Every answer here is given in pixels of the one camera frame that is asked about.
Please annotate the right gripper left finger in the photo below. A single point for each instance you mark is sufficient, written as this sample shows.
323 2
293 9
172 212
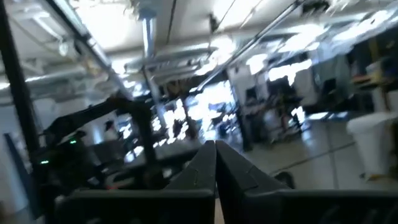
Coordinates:
192 186

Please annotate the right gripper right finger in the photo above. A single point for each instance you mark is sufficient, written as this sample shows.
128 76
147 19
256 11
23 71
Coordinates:
242 193

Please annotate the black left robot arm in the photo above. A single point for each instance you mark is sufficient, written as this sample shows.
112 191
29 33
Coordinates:
66 155

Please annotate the white trash bin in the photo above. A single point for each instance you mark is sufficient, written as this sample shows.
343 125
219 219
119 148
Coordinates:
370 143

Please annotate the black aluminium rig frame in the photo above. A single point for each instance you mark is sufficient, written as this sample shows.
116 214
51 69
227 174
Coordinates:
17 77

